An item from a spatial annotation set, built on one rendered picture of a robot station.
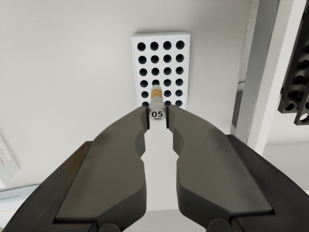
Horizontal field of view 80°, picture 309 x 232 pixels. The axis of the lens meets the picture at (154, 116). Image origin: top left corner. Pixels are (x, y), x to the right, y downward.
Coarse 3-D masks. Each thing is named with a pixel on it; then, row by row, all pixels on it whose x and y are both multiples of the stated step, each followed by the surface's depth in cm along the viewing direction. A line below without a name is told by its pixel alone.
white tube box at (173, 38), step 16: (176, 32) 29; (144, 48) 29; (160, 48) 27; (176, 48) 27; (144, 64) 29; (160, 64) 29; (176, 64) 29; (144, 80) 33; (160, 80) 30; (176, 80) 33; (144, 96) 32; (176, 96) 31
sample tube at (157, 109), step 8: (152, 88) 16; (160, 88) 16; (152, 96) 15; (160, 96) 15; (152, 104) 13; (160, 104) 13; (152, 112) 13; (160, 112) 13; (152, 120) 13; (160, 120) 13
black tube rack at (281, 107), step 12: (300, 36) 20; (300, 48) 21; (300, 60) 21; (288, 72) 23; (300, 72) 22; (288, 84) 23; (300, 84) 22; (288, 96) 23; (300, 96) 23; (288, 108) 25; (300, 108) 21
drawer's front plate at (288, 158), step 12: (276, 144) 31; (288, 144) 31; (300, 144) 31; (264, 156) 29; (276, 156) 29; (288, 156) 29; (300, 156) 29; (288, 168) 27; (300, 168) 26; (300, 180) 25
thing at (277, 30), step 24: (264, 0) 20; (288, 0) 17; (264, 24) 20; (288, 24) 17; (264, 48) 20; (288, 48) 18; (264, 72) 21; (264, 96) 21; (240, 120) 28; (264, 120) 22; (288, 120) 29; (264, 144) 24
